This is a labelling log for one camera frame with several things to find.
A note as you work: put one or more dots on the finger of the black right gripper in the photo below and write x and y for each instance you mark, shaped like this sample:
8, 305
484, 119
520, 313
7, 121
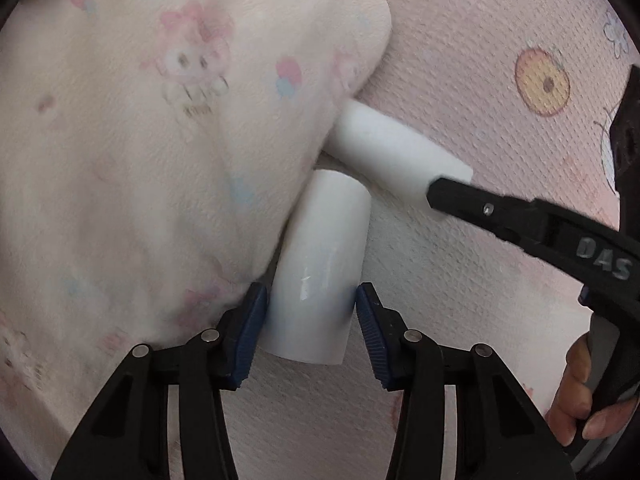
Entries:
514, 220

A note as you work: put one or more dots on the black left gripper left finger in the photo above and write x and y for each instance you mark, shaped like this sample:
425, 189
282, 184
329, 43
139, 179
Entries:
124, 433

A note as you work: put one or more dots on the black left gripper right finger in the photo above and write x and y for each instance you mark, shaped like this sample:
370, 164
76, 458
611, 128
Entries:
460, 409

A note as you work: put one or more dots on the large white paper tube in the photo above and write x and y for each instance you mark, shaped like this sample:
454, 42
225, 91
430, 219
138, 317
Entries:
318, 270

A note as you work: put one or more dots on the cream cartoon print pillow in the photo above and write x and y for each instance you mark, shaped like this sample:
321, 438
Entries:
151, 153

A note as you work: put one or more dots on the pink Hello Kitty bedsheet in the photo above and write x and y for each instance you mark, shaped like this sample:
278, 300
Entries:
523, 92

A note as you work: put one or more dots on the person's right hand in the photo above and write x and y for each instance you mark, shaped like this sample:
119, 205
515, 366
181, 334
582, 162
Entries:
573, 402

